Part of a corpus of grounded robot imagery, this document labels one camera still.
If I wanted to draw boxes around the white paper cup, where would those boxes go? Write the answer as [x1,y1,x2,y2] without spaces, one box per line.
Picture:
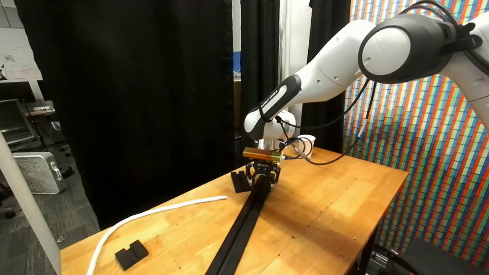
[300,135,317,158]

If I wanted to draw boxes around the colourful patterned panel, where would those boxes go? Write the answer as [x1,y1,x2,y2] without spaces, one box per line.
[343,0,489,273]

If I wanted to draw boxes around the black curtain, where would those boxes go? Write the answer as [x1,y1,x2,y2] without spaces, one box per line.
[14,0,234,228]

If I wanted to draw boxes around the wide black track piece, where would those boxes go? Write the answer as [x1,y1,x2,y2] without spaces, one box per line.
[254,175,272,204]

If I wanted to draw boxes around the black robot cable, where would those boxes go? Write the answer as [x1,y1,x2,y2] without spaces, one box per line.
[277,75,381,167]

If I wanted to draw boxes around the grey box on floor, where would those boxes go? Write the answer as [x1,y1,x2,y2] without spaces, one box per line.
[14,152,65,196]

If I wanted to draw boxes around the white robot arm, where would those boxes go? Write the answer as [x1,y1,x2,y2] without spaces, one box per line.
[245,13,489,141]

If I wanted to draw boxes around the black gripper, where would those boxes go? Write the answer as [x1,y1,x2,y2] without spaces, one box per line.
[246,161,282,184]

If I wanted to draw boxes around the white flexible tube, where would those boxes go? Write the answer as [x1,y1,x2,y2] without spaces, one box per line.
[86,196,228,275]

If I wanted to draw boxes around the long black track piece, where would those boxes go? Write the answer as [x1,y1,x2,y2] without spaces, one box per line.
[205,231,248,275]

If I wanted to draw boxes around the small black block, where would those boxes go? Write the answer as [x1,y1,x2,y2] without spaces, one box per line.
[115,240,149,271]

